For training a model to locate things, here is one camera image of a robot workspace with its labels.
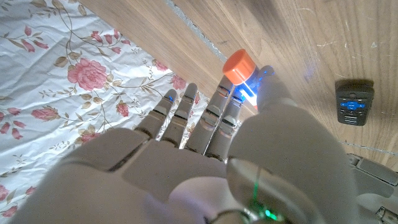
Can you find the floral backdrop sheet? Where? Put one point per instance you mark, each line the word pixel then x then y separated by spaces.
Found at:
pixel 46 93

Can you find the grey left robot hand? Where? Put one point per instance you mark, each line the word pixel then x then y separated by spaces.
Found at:
pixel 379 183

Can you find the black TV remote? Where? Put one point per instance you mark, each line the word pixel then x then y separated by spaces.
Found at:
pixel 354 105

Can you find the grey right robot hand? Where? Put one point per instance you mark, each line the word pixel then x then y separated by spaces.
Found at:
pixel 174 174

